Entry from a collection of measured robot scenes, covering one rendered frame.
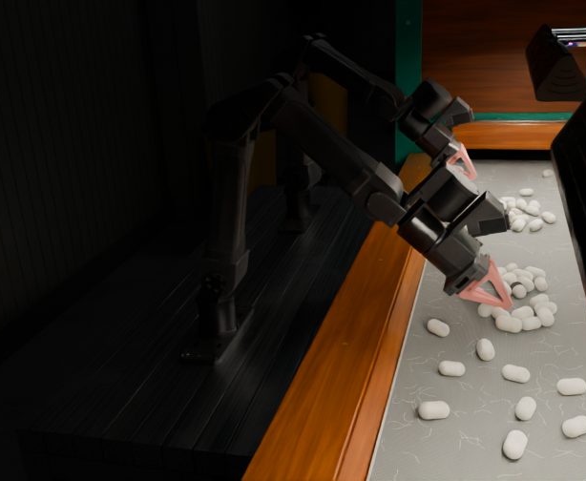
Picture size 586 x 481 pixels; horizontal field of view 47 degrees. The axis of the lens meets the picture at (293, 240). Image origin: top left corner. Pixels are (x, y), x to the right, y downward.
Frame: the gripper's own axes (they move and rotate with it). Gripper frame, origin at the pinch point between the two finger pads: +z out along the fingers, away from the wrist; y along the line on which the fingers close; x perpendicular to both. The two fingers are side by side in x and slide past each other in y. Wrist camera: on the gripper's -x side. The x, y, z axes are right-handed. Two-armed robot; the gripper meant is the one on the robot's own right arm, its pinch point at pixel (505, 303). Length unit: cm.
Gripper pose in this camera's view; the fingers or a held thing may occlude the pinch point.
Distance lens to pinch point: 107.3
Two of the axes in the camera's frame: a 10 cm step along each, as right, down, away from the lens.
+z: 7.5, 6.6, 0.2
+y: 2.9, -3.6, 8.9
